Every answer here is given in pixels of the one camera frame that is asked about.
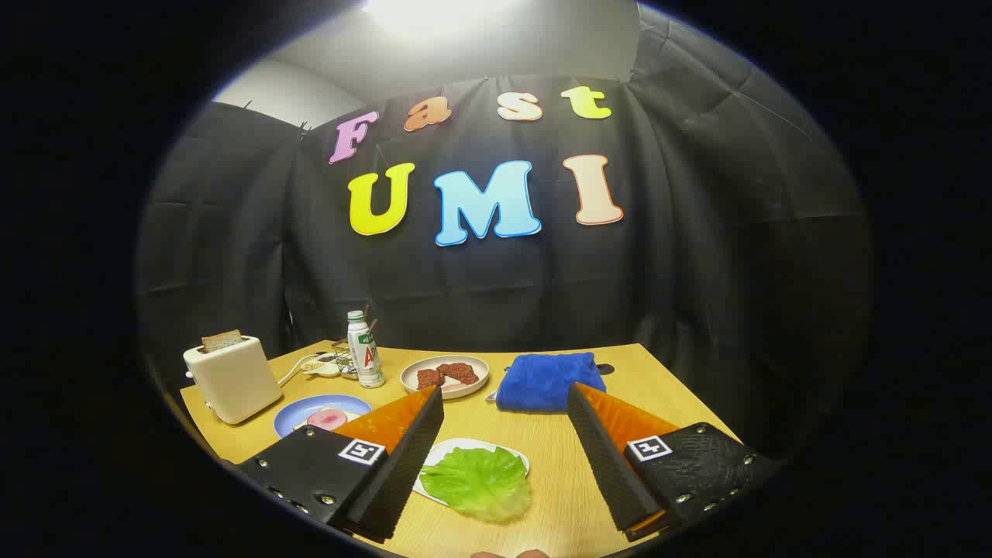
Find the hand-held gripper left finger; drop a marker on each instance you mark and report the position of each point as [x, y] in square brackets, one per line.
[403, 473]

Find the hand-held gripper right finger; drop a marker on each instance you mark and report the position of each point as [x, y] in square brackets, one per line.
[612, 465]

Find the green lettuce leaf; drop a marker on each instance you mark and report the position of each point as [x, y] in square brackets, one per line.
[477, 484]

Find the toasted bread slice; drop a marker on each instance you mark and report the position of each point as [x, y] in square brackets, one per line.
[222, 341]

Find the small white plate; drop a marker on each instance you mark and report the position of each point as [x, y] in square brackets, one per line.
[465, 444]

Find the pink ham slice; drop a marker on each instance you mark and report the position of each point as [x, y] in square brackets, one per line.
[327, 419]

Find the brown meat piece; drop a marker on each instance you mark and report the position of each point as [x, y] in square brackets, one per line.
[459, 373]
[430, 379]

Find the beige round plate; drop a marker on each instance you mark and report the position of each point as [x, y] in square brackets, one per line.
[457, 390]

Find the blue folded towel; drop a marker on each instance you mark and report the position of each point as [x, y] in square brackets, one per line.
[542, 384]

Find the white drink bottle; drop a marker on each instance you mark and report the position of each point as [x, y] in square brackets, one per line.
[364, 356]

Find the blue round plate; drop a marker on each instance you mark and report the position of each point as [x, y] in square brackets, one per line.
[294, 415]

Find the white divided bean dish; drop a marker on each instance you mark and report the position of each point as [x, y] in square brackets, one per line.
[325, 369]

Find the black backdrop cloth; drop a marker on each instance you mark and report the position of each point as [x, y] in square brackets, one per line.
[659, 294]

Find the white toaster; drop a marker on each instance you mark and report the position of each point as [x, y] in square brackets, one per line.
[232, 380]

